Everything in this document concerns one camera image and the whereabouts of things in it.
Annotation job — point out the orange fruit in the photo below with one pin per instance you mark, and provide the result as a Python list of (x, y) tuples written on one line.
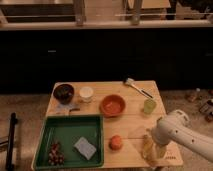
[(116, 142)]

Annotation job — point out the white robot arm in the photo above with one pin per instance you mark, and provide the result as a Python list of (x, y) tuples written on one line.
[(174, 127)]

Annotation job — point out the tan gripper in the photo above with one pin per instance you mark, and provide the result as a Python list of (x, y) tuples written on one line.
[(160, 151)]

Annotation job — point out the white cup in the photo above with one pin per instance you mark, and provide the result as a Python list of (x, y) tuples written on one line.
[(86, 94)]

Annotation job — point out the red bowl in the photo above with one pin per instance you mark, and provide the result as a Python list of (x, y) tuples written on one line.
[(112, 105)]

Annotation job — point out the green tray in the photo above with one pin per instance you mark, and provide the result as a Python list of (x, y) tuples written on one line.
[(67, 131)]

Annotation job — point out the dark brown bowl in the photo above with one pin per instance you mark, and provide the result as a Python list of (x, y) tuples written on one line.
[(64, 93)]

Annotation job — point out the bunch of red grapes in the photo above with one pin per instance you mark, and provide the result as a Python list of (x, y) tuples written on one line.
[(55, 157)]

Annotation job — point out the yellow banana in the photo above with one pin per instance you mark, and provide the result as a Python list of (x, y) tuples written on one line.
[(148, 149)]

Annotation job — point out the wooden folding table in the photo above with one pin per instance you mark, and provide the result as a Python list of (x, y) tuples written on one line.
[(131, 126)]

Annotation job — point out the black stand left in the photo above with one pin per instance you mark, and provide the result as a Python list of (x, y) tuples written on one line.
[(13, 121)]

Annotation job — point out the grey sponge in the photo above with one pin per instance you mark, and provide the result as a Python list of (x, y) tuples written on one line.
[(85, 148)]

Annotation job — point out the green cup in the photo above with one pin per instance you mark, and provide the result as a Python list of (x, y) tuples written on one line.
[(149, 106)]

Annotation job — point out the grey cloth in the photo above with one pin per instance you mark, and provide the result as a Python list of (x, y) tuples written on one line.
[(67, 108)]

